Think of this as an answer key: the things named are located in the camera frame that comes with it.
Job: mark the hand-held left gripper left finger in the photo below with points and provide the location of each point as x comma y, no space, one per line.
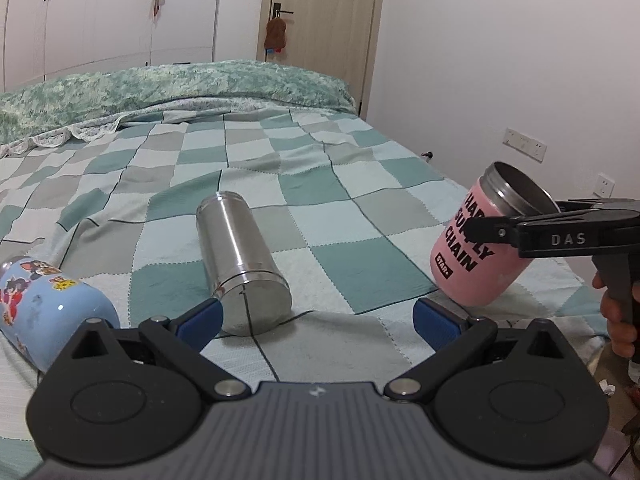
204,317

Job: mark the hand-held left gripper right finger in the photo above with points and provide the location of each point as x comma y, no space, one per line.
434,321

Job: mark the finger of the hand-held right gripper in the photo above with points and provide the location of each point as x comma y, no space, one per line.
492,230
580,205

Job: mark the pink cup with black print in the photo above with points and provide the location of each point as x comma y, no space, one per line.
465,270

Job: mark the stainless steel cup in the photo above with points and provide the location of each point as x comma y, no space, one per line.
240,250

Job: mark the blue cartoon print cup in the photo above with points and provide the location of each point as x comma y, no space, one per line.
50,310

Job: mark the person's right hand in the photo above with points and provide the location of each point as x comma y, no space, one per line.
619,332

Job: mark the green checkered blanket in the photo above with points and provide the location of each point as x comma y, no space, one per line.
350,185

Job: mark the crumpled white paper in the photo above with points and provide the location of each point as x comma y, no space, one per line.
608,388

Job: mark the green mottled quilt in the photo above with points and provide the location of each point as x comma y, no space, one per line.
200,82

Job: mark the wooden door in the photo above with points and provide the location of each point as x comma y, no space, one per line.
325,10

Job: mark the white wardrobe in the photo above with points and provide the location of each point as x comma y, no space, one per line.
100,10

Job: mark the small white wall socket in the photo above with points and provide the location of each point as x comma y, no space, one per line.
605,186

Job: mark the wide white wall socket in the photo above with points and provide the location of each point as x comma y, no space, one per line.
525,145

